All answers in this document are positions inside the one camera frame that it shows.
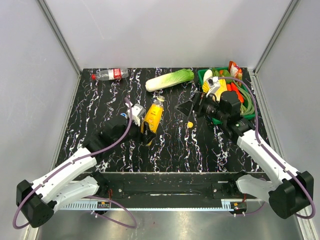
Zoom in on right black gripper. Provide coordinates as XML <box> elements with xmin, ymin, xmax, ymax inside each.
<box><xmin>175</xmin><ymin>91</ymin><xmax>228</xmax><ymax>123</ymax></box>

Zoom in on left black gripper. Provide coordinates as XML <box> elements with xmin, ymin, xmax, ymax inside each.
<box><xmin>113</xmin><ymin>116</ymin><xmax>157</xmax><ymax>146</ymax></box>

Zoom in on yellow bottle cap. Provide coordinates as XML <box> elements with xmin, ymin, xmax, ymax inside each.
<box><xmin>187</xmin><ymin>121</ymin><xmax>194</xmax><ymax>128</ymax></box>

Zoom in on yellow juice bottle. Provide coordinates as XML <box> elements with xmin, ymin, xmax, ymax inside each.
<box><xmin>143</xmin><ymin>95</ymin><xmax>165</xmax><ymax>134</ymax></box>

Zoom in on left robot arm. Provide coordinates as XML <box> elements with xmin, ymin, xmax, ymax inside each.
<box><xmin>16</xmin><ymin>115</ymin><xmax>156</xmax><ymax>228</ymax></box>

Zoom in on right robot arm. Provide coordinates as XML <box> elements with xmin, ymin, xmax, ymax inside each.
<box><xmin>175</xmin><ymin>91</ymin><xmax>316</xmax><ymax>220</ymax></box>

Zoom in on clear blue-cap water bottle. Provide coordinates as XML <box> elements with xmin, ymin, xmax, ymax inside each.
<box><xmin>120</xmin><ymin>113</ymin><xmax>128</xmax><ymax>120</ymax></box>

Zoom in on red-label soda bottle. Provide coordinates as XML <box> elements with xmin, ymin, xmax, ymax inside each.
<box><xmin>91</xmin><ymin>68</ymin><xmax>129</xmax><ymax>81</ymax></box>

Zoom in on toy napa cabbage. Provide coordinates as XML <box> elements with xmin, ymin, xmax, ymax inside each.
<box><xmin>145</xmin><ymin>68</ymin><xmax>195</xmax><ymax>92</ymax></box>

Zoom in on green plastic basket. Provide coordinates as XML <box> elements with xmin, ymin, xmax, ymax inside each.
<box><xmin>197</xmin><ymin>61</ymin><xmax>255</xmax><ymax>120</ymax></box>

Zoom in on toy white radish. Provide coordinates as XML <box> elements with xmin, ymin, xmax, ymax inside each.
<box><xmin>202</xmin><ymin>69</ymin><xmax>213</xmax><ymax>82</ymax></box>

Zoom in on toy orange carrot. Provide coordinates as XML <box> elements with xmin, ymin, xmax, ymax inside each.
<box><xmin>226</xmin><ymin>82</ymin><xmax>244</xmax><ymax>104</ymax></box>

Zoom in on toy green beans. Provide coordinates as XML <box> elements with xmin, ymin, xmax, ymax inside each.
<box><xmin>224</xmin><ymin>79</ymin><xmax>255</xmax><ymax>116</ymax></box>

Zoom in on red snack packet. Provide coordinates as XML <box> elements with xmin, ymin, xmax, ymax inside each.
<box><xmin>228</xmin><ymin>61</ymin><xmax>243</xmax><ymax>80</ymax></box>

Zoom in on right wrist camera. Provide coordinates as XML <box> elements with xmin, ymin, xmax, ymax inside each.
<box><xmin>205</xmin><ymin>76</ymin><xmax>221</xmax><ymax>97</ymax></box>

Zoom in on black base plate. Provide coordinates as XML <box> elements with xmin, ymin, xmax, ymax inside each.
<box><xmin>74</xmin><ymin>171</ymin><xmax>258</xmax><ymax>208</ymax></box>

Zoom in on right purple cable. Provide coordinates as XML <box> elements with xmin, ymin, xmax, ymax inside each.
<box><xmin>217</xmin><ymin>76</ymin><xmax>316</xmax><ymax>220</ymax></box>

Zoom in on purple cable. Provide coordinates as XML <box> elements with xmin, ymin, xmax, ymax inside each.
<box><xmin>217</xmin><ymin>76</ymin><xmax>316</xmax><ymax>220</ymax></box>
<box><xmin>12</xmin><ymin>97</ymin><xmax>138</xmax><ymax>230</ymax></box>

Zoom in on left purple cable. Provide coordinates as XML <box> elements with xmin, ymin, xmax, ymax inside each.
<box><xmin>12</xmin><ymin>97</ymin><xmax>138</xmax><ymax>230</ymax></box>

